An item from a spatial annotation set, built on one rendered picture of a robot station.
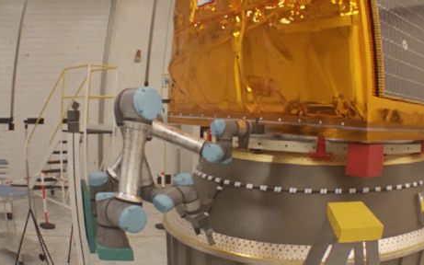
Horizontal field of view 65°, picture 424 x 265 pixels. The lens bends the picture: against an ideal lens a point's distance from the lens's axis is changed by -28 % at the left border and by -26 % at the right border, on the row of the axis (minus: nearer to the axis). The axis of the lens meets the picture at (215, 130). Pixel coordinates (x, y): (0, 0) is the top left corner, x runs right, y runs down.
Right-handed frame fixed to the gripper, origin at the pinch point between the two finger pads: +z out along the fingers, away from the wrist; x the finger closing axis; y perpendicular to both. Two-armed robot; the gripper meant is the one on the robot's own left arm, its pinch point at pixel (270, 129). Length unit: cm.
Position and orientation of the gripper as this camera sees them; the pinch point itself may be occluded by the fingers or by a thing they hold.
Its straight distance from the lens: 213.1
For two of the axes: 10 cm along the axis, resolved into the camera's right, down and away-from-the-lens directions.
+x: -5.0, -0.5, 8.7
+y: 0.3, -10.0, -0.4
